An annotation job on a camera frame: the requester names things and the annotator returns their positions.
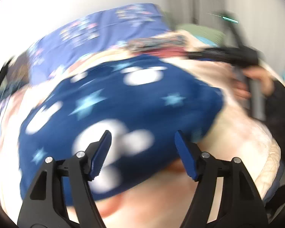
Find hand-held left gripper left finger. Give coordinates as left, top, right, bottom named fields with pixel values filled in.
left=17, top=130, right=112, bottom=228

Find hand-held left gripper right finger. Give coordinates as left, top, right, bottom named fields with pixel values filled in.
left=174, top=130, right=269, bottom=228

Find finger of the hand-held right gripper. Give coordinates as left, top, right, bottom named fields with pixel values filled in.
left=188, top=48, right=219, bottom=60

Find navy star fleece jacket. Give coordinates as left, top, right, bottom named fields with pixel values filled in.
left=18, top=55, right=225, bottom=206

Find person's right forearm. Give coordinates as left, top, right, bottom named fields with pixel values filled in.
left=264, top=78, right=285, bottom=136

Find pink folded clothes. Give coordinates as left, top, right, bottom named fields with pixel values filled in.
left=154, top=47, right=188, bottom=56

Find floral folded clothes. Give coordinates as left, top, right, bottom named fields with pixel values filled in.
left=128, top=34, right=189, bottom=53

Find person's right hand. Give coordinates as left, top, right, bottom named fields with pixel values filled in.
left=231, top=66, right=275, bottom=100

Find green pillow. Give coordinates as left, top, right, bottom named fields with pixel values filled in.
left=177, top=23, right=226, bottom=47

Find bear printed blanket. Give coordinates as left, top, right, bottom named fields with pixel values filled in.
left=0, top=28, right=283, bottom=228

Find blue tree print sheet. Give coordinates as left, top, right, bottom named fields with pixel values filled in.
left=26, top=3, right=174, bottom=86

